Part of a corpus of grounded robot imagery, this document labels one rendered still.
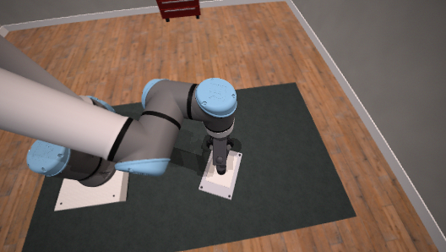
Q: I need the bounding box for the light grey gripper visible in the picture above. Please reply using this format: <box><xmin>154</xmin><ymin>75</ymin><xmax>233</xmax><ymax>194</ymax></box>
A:
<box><xmin>206</xmin><ymin>135</ymin><xmax>234</xmax><ymax>150</ymax></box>

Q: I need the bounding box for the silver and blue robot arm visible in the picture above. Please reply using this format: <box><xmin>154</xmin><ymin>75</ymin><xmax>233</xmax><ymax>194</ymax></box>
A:
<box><xmin>0</xmin><ymin>35</ymin><xmax>237</xmax><ymax>187</ymax></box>

